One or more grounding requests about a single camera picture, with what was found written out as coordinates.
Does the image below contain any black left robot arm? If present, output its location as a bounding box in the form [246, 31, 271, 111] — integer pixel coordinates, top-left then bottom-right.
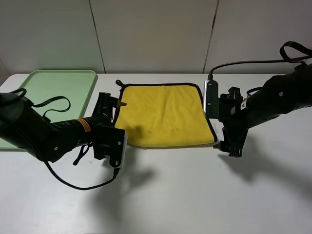
[0, 89, 127, 168]

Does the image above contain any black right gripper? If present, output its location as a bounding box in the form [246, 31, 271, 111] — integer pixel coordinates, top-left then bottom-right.
[214, 87, 247, 157]

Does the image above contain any black right camera cable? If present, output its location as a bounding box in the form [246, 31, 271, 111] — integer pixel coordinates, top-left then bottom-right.
[209, 41, 312, 81]

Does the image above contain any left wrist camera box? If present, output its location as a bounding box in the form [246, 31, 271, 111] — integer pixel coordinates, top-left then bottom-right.
[107, 129, 128, 169]

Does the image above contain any light green plastic tray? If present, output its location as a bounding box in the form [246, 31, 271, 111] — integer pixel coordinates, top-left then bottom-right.
[0, 69, 98, 152]

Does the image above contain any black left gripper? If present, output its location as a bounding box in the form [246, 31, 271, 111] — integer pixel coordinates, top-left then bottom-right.
[91, 92, 127, 160]

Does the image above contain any clear tape strip right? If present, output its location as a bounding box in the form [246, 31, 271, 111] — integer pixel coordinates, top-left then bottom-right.
[212, 122, 218, 134]

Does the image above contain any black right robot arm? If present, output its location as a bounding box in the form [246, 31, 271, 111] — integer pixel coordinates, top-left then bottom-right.
[215, 64, 312, 157]

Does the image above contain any yellow towel with black trim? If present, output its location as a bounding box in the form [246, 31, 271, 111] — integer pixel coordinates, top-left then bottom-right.
[113, 80, 217, 148]

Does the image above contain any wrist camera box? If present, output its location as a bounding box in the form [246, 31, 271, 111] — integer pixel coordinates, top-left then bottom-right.
[203, 80, 219, 119]
[107, 129, 128, 169]

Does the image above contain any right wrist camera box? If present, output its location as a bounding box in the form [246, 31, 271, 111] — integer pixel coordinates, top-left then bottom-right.
[203, 80, 219, 119]

